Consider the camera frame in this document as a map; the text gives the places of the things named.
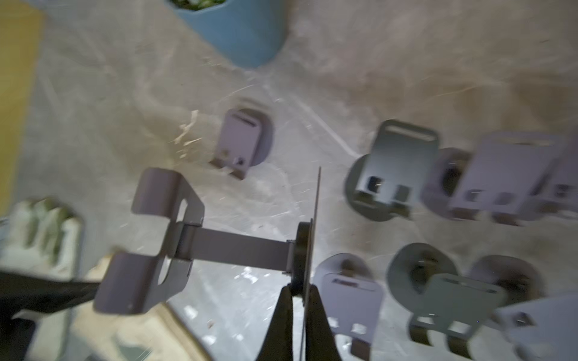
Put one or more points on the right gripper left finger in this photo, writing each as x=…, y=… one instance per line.
x=278, y=342

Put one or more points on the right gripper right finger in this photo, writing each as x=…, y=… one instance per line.
x=320, y=342

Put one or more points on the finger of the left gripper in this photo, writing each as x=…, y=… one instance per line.
x=44, y=296

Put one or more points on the dark phone stand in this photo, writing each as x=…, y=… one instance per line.
x=387, y=182
x=426, y=282

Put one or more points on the beige work glove left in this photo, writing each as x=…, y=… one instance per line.
x=41, y=239

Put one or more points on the beige work glove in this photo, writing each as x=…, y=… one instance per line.
x=41, y=239
x=155, y=335

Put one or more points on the beige work glove right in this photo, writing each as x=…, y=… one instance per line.
x=155, y=335

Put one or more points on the green plant blue pot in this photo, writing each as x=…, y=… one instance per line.
x=248, y=33

